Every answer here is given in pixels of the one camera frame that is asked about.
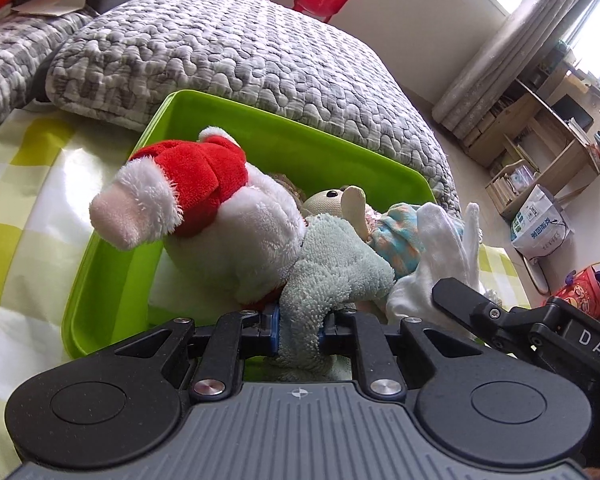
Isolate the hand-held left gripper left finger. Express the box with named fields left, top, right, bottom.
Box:
left=100, top=307, right=281, bottom=403

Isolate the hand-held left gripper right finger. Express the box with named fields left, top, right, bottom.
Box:
left=319, top=309, right=486, bottom=402

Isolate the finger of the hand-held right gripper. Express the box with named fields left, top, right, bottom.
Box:
left=431, top=277, right=512, bottom=347

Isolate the white cloth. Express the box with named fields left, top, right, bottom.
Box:
left=385, top=202, right=483, bottom=331

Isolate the light green fluffy towel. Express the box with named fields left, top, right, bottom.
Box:
left=275, top=212, right=396, bottom=373

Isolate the doll with blue dress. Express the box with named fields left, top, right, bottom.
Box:
left=302, top=185, right=463, bottom=281

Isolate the red white santa plush toy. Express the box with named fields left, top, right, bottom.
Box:
left=89, top=126, right=308, bottom=311

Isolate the green plastic bin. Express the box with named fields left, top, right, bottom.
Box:
left=61, top=90, right=437, bottom=361

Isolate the white paper bag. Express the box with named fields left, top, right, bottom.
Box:
left=510, top=184, right=573, bottom=262

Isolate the wooden shelf unit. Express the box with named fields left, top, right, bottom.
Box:
left=462, top=40, right=600, bottom=221

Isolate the beige curtain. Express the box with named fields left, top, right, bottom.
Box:
left=431, top=0, right=600, bottom=138

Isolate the green white checkered tablecloth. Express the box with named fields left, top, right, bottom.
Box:
left=0, top=102, right=156, bottom=478

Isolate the grey quilted cushion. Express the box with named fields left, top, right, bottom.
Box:
left=45, top=0, right=463, bottom=211

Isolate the grey sofa with quilted cover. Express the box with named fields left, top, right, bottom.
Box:
left=0, top=7, right=95, bottom=143

